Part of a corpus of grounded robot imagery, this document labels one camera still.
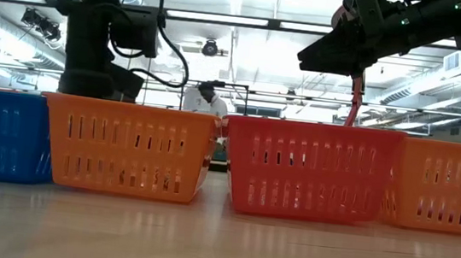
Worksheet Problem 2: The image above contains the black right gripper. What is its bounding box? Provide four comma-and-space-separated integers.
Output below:
295, 0, 413, 84

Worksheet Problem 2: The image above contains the red plastic basket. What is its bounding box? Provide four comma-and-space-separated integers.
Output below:
216, 113, 407, 231

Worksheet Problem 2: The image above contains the orange plastic basket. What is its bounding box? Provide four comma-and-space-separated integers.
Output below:
33, 91, 223, 208
378, 134, 461, 235

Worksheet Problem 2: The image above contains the red desk lamp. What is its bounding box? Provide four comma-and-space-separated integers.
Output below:
319, 2, 376, 129

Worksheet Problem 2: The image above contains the overhead light bar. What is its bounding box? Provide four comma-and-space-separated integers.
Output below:
0, 0, 461, 51

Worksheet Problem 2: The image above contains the white air vent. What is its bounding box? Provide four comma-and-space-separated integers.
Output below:
441, 50, 461, 73

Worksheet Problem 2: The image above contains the person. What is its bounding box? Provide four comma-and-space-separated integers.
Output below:
181, 79, 233, 118

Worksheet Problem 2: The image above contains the black ceiling-mounted device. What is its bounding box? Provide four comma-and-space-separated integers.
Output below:
19, 7, 66, 44

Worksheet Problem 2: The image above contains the black ceiling camera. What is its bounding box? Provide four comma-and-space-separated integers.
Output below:
201, 38, 231, 60

